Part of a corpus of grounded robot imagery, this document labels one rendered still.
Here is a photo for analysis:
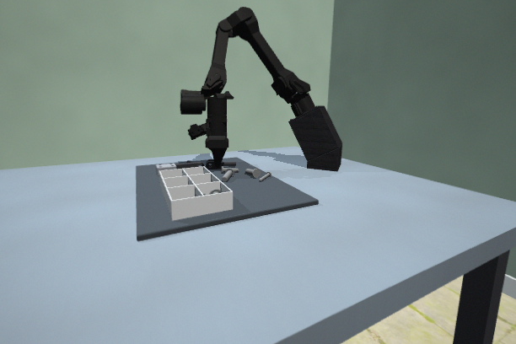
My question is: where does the grey clevis fork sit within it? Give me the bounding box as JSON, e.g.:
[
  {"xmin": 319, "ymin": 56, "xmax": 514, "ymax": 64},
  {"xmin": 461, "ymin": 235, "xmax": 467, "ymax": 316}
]
[{"xmin": 206, "ymin": 159, "xmax": 236, "ymax": 169}]

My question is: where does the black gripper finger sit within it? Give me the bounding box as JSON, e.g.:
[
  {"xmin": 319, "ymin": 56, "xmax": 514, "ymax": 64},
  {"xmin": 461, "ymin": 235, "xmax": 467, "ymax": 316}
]
[{"xmin": 209, "ymin": 148, "xmax": 227, "ymax": 168}]

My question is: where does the white headed pin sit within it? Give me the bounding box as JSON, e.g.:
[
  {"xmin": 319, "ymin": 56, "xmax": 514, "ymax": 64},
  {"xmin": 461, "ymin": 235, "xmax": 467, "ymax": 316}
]
[{"xmin": 221, "ymin": 166, "xmax": 239, "ymax": 174}]

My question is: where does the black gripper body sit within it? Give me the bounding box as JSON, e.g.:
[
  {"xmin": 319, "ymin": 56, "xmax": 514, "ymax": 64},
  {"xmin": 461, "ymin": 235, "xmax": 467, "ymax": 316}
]
[{"xmin": 206, "ymin": 115, "xmax": 228, "ymax": 148}]

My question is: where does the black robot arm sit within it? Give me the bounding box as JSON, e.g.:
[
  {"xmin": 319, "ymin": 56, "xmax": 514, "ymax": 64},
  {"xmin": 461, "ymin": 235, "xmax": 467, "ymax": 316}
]
[{"xmin": 180, "ymin": 7, "xmax": 315, "ymax": 140}]

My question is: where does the white compartment tray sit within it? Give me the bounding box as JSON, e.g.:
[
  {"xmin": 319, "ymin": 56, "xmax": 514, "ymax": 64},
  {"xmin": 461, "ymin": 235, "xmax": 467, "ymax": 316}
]
[{"xmin": 159, "ymin": 166, "xmax": 233, "ymax": 221}]

